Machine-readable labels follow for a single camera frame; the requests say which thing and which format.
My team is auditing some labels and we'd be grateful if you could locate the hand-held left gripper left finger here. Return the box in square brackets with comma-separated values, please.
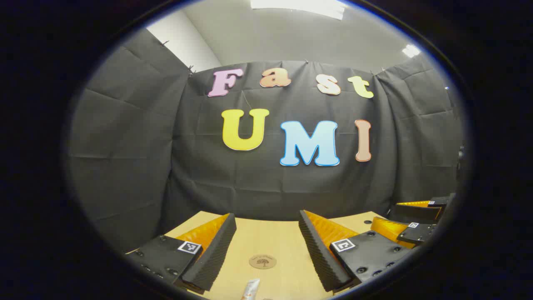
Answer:
[125, 212, 237, 294]

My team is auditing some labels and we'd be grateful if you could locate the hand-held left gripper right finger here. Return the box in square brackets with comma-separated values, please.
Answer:
[298, 209, 412, 293]

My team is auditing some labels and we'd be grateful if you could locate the white toothpaste tube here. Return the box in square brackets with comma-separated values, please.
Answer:
[242, 278, 261, 300]

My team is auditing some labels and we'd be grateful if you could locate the light wooden desktop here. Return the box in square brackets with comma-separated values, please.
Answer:
[127, 210, 417, 300]

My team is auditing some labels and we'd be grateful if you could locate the black backdrop cloth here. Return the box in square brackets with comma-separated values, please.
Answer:
[67, 29, 465, 255]

